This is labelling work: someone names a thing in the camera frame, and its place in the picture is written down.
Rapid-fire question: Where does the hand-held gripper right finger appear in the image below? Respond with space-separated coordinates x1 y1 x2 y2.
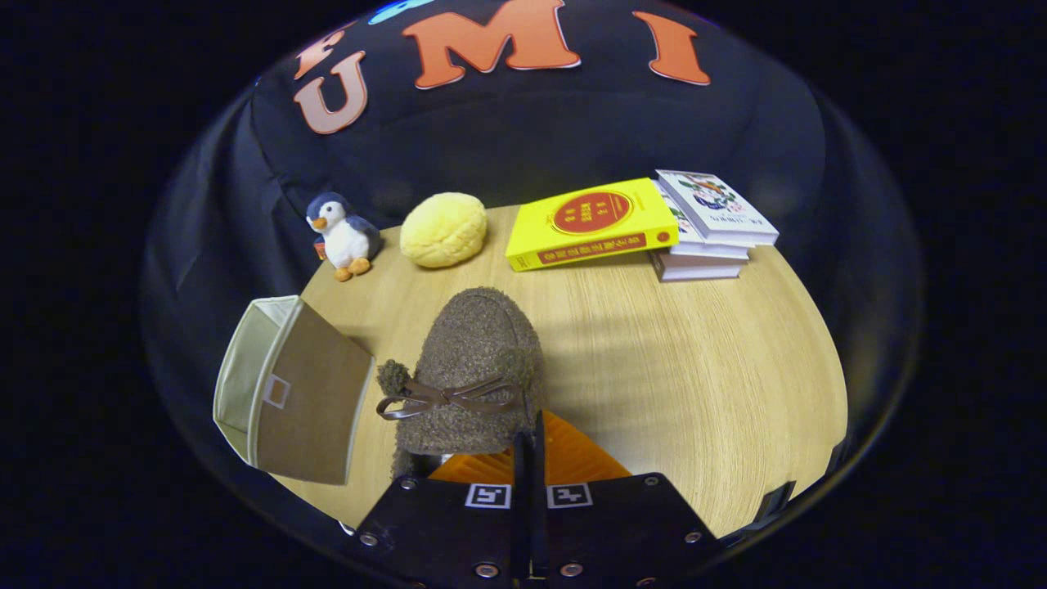
532 411 721 589

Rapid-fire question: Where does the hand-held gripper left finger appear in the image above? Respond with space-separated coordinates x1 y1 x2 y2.
352 434 528 589

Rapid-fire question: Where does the beige fabric storage box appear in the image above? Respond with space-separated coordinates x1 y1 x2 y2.
213 294 375 487

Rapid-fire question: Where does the brown fuzzy shoe with bow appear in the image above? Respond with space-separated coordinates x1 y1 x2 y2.
376 286 547 479

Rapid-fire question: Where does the thin white book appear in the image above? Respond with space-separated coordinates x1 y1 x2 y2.
654 184 750 261

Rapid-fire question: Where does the yellow round bread plush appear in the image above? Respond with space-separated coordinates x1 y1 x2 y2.
399 192 489 269

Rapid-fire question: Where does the penguin plush toy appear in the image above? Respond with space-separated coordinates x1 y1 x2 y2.
306 191 384 283

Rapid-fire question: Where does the yellow book with red circle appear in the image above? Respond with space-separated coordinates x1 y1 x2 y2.
505 178 680 272

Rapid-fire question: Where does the white illustrated cover book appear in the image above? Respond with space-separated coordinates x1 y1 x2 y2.
654 169 780 246

